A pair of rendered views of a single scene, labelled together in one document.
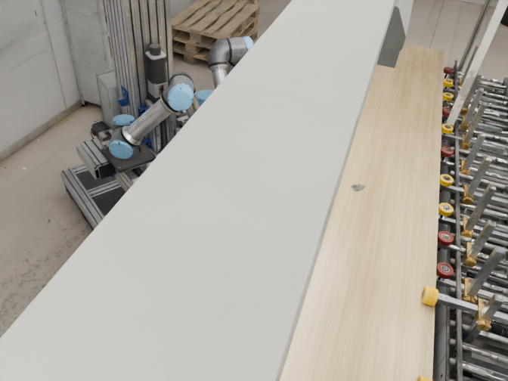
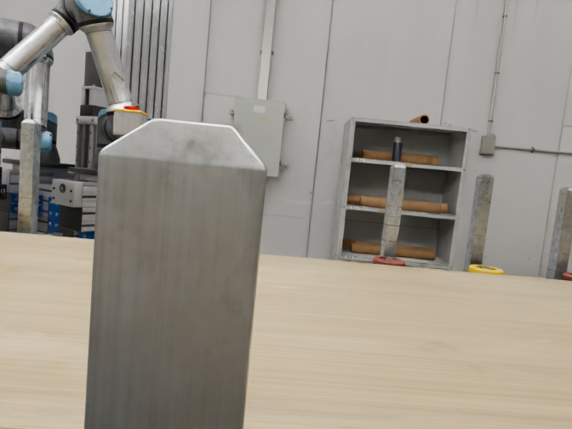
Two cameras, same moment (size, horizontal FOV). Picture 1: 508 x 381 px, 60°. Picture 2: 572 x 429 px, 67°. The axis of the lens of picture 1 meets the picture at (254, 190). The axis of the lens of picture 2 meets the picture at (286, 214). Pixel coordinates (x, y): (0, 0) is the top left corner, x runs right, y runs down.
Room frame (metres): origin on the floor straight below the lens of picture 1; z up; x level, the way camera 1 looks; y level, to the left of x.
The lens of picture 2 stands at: (2.38, -1.50, 1.10)
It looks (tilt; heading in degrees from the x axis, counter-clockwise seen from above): 6 degrees down; 72
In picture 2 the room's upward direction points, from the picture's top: 6 degrees clockwise
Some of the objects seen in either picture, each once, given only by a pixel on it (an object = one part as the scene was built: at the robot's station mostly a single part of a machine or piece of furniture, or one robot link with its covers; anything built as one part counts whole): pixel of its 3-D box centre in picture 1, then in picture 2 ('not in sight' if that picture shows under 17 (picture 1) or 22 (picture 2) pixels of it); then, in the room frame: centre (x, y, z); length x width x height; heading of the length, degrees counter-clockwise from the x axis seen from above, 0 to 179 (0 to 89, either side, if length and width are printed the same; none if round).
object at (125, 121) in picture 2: not in sight; (130, 125); (2.32, -0.24, 1.18); 0.07 x 0.07 x 0.08; 75
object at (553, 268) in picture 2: not in sight; (557, 269); (3.52, -0.56, 0.89); 0.04 x 0.04 x 0.48; 75
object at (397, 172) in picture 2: not in sight; (388, 248); (3.04, -0.43, 0.91); 0.04 x 0.04 x 0.48; 75
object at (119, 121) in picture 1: (125, 128); (40, 123); (1.91, 0.71, 1.21); 0.13 x 0.12 x 0.14; 10
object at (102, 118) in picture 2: (205, 103); (114, 127); (2.24, 0.33, 1.21); 0.13 x 0.12 x 0.14; 116
